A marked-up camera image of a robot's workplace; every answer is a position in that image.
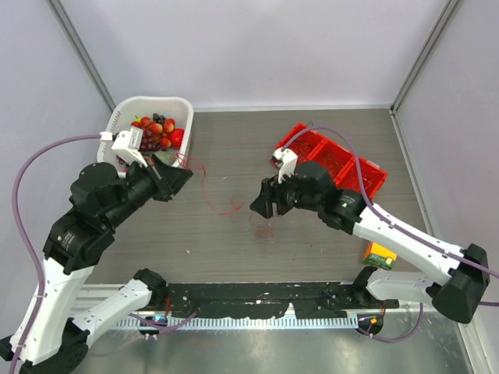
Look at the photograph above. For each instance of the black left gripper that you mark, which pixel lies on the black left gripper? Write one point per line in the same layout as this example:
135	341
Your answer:
169	178

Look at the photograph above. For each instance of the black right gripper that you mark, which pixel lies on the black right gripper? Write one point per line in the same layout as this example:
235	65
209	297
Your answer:
270	192

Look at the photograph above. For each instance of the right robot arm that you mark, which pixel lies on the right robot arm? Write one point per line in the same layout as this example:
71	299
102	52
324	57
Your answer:
450	278

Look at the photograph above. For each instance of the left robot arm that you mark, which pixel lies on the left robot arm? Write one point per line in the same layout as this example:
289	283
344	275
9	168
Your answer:
52	340

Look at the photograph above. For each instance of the green melon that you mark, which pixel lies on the green melon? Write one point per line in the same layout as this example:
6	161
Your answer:
166	157

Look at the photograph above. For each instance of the purple grape bunch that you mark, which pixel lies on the purple grape bunch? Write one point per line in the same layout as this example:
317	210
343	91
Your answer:
150	142

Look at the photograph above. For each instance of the red apple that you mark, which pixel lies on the red apple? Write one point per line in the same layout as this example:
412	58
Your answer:
176	137

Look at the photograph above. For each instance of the white plastic basket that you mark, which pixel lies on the white plastic basket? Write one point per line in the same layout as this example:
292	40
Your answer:
139	106

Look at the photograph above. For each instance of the red compartment tray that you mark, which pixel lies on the red compartment tray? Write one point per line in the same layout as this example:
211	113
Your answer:
309	145

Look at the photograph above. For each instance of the orange yellow carton box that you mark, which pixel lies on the orange yellow carton box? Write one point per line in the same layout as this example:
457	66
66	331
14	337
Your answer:
380	257

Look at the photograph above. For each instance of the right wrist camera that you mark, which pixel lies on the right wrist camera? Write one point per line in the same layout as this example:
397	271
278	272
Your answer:
286	161

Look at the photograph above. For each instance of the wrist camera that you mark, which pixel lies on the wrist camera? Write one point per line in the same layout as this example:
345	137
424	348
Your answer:
286	161
126	144

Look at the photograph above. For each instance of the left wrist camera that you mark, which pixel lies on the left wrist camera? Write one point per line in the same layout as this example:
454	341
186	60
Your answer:
126	144

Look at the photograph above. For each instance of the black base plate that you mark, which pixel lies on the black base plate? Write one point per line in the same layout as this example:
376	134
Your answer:
310	300

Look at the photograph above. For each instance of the white cable duct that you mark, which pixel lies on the white cable duct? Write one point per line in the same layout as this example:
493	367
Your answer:
288	322

